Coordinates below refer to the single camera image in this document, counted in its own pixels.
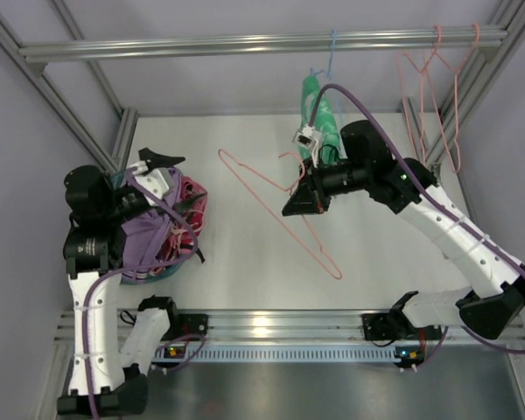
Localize purple trousers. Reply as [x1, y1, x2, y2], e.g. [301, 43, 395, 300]
[122, 167, 198, 268]

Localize pink wire hanger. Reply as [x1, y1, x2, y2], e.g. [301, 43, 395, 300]
[218, 149, 343, 280]

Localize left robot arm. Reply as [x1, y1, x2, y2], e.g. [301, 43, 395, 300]
[57, 148, 198, 419]

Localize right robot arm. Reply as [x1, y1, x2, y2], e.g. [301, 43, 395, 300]
[282, 120, 525, 340]

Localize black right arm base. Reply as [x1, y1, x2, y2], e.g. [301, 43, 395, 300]
[361, 291, 418, 341]

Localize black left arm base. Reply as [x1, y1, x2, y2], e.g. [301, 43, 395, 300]
[162, 301, 209, 341]

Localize pink camouflage trousers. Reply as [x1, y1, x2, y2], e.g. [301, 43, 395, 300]
[158, 176, 208, 261]

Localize green tie-dye trousers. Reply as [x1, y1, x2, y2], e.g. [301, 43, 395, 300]
[300, 74, 340, 165]

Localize teal plastic laundry basket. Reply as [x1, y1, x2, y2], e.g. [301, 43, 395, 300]
[121, 260, 184, 285]

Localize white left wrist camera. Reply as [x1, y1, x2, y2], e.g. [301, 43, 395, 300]
[128, 161, 174, 200]

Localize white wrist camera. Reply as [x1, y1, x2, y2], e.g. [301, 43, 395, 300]
[292, 125, 323, 167]
[128, 161, 174, 200]

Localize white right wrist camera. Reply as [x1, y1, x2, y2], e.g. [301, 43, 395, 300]
[292, 125, 323, 167]

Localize left aluminium frame post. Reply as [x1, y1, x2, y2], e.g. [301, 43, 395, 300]
[0, 13, 139, 172]

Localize aluminium frame post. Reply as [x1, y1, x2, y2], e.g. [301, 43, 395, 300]
[0, 13, 139, 172]
[395, 0, 525, 260]

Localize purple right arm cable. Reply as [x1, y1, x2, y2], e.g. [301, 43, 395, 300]
[308, 84, 525, 354]

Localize right aluminium frame post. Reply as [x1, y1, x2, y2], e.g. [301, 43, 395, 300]
[395, 0, 525, 260]

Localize blue wire hanger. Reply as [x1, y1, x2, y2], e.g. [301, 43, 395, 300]
[309, 28, 347, 128]

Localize aluminium front rail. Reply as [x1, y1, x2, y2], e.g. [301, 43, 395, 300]
[53, 310, 525, 348]

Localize perforated grey cable tray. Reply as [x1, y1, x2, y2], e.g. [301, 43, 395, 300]
[152, 344, 423, 364]

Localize aluminium hanging rail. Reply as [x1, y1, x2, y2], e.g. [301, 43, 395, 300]
[18, 24, 508, 64]

